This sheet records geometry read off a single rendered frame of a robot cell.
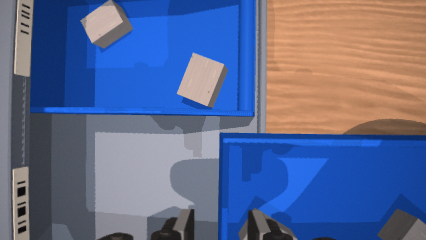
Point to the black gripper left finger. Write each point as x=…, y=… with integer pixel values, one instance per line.
x=182, y=229

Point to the blue plastic bin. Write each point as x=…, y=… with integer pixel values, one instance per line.
x=347, y=191
x=144, y=68

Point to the beige rectangular block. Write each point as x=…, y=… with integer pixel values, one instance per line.
x=202, y=80

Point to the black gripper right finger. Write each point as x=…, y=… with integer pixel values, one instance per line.
x=260, y=228

